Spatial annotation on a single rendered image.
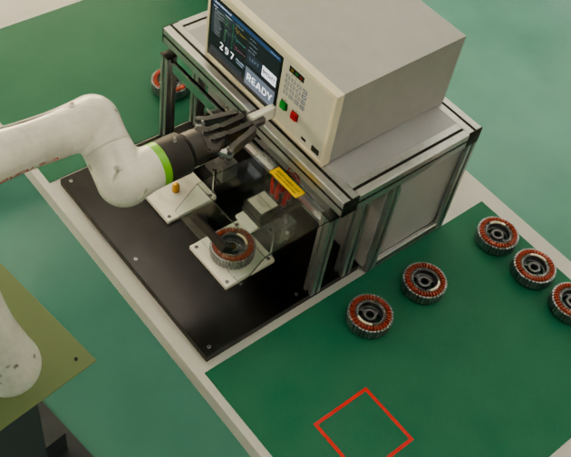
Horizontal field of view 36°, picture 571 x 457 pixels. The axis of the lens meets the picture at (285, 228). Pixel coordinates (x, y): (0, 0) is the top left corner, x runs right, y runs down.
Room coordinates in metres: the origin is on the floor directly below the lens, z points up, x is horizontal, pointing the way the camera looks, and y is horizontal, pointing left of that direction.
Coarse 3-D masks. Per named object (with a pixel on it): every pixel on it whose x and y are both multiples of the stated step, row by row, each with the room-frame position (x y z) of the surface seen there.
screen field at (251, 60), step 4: (248, 52) 1.54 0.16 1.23; (248, 56) 1.54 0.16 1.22; (252, 56) 1.53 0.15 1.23; (248, 60) 1.54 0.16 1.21; (252, 60) 1.53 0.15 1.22; (256, 60) 1.52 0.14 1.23; (252, 64) 1.53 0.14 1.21; (256, 64) 1.52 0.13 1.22; (260, 64) 1.51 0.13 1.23; (256, 68) 1.52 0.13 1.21; (260, 68) 1.51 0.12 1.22; (264, 68) 1.50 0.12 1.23; (260, 72) 1.51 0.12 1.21; (264, 72) 1.50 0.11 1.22; (268, 72) 1.49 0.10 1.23; (264, 76) 1.50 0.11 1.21; (268, 76) 1.49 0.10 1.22; (272, 76) 1.48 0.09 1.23; (268, 80) 1.49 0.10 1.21; (272, 80) 1.48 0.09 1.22; (272, 84) 1.48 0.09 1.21
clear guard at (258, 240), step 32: (256, 160) 1.38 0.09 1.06; (192, 192) 1.26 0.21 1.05; (224, 192) 1.27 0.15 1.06; (256, 192) 1.29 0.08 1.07; (288, 192) 1.30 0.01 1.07; (192, 224) 1.20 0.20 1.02; (224, 224) 1.19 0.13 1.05; (256, 224) 1.20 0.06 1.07; (288, 224) 1.22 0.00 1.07; (320, 224) 1.23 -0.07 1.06; (224, 256) 1.13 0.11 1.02; (256, 256) 1.12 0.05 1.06
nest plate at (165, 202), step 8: (192, 176) 1.55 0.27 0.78; (184, 184) 1.52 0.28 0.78; (192, 184) 1.52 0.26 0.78; (160, 192) 1.47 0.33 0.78; (168, 192) 1.48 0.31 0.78; (184, 192) 1.49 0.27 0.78; (152, 200) 1.44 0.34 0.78; (160, 200) 1.45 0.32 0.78; (168, 200) 1.45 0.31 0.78; (176, 200) 1.46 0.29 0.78; (160, 208) 1.42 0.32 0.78; (168, 208) 1.43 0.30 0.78; (176, 208) 1.43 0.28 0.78; (168, 216) 1.40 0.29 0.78; (176, 216) 1.41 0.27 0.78
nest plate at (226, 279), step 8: (200, 240) 1.35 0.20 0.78; (192, 248) 1.32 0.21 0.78; (200, 248) 1.32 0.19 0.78; (200, 256) 1.30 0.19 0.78; (208, 256) 1.30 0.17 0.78; (208, 264) 1.28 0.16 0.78; (216, 264) 1.28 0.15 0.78; (264, 264) 1.31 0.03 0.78; (216, 272) 1.26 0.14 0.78; (224, 272) 1.27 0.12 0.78; (224, 280) 1.24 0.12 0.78; (232, 280) 1.25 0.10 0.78
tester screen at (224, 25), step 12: (216, 0) 1.63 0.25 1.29; (216, 12) 1.62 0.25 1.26; (228, 12) 1.59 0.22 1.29; (216, 24) 1.62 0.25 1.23; (228, 24) 1.59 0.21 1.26; (240, 24) 1.56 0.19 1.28; (216, 36) 1.62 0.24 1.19; (228, 36) 1.59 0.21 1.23; (240, 36) 1.56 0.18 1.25; (252, 36) 1.54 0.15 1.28; (228, 48) 1.59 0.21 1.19; (240, 48) 1.56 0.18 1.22; (252, 48) 1.53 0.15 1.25; (264, 48) 1.51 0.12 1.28; (228, 60) 1.58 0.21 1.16; (240, 60) 1.56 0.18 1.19; (264, 60) 1.50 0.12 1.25; (276, 60) 1.48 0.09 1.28; (276, 72) 1.47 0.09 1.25
